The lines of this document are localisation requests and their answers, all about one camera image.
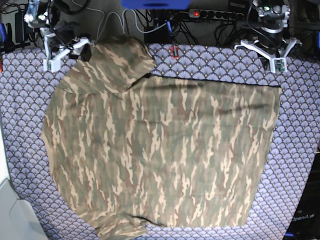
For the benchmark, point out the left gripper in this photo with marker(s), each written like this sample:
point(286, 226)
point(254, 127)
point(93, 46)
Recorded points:
point(272, 49)

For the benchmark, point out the black power adapter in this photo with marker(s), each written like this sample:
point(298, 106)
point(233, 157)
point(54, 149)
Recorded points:
point(20, 28)

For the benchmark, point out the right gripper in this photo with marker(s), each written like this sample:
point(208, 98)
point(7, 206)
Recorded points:
point(60, 42)

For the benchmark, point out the blue table clamp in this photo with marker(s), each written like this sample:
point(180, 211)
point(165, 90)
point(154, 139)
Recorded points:
point(3, 34)

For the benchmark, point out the black power strip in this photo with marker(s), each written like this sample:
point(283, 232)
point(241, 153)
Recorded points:
point(215, 15)

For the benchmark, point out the blue camera mount bar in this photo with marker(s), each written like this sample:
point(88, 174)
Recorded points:
point(156, 4)

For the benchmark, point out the black box labelled OpenArm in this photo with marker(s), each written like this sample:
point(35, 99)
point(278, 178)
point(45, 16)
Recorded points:
point(305, 224)

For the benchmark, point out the black electronics box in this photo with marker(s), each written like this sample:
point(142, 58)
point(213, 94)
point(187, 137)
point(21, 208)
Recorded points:
point(161, 36)

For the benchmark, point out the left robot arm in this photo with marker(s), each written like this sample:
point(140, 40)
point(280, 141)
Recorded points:
point(268, 19)

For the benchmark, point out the white plastic bin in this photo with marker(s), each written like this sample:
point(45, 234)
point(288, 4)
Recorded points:
point(18, 220)

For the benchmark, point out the purple fan-pattern tablecloth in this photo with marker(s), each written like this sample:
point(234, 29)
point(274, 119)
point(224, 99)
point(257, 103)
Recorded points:
point(25, 90)

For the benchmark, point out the red and black clamp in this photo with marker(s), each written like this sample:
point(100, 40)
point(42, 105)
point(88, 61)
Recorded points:
point(174, 50)

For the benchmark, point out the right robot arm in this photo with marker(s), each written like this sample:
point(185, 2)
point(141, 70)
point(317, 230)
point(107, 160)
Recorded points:
point(41, 14)

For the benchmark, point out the camouflage T-shirt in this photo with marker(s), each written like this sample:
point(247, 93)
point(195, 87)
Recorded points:
point(127, 148)

